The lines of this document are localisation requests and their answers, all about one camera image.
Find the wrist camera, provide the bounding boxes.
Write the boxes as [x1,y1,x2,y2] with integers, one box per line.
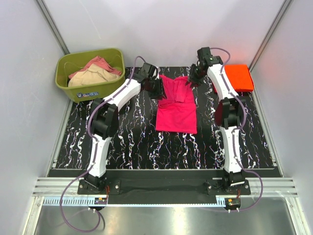
[197,47,223,69]
[134,62,158,83]

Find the beige t shirt in bin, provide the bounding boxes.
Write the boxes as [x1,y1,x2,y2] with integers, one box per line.
[68,64,120,87]

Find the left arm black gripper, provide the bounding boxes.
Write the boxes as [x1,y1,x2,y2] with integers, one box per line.
[146,78,167,101]

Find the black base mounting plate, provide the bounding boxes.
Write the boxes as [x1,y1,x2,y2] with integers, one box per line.
[77,169,251,207]

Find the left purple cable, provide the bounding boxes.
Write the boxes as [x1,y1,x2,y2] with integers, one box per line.
[58,55,150,232]

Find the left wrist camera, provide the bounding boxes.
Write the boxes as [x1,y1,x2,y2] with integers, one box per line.
[134,62,158,83]

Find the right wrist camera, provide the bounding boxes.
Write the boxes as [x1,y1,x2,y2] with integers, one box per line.
[197,47,223,69]

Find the folded orange t shirt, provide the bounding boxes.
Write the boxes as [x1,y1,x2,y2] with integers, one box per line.
[212,64,255,93]

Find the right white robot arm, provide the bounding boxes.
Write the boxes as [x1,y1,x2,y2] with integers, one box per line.
[188,64,246,194]

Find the aluminium rail frame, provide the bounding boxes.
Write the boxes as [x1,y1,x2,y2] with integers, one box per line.
[23,170,313,235]

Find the olive green plastic bin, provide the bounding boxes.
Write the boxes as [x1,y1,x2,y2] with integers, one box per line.
[55,48,125,103]

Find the dusty pink t shirt in bin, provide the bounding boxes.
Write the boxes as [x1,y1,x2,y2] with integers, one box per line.
[68,56,122,79]

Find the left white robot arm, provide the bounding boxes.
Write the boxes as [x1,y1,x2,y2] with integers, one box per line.
[84,75,166,194]

